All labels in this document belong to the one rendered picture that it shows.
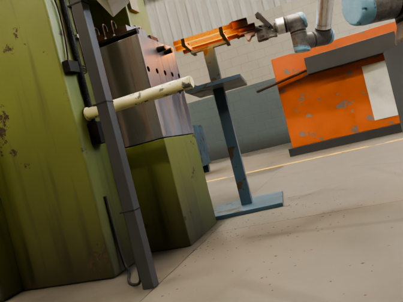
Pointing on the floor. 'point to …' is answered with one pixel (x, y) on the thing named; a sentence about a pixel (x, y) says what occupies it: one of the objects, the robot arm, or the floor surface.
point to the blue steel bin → (202, 147)
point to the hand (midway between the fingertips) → (241, 33)
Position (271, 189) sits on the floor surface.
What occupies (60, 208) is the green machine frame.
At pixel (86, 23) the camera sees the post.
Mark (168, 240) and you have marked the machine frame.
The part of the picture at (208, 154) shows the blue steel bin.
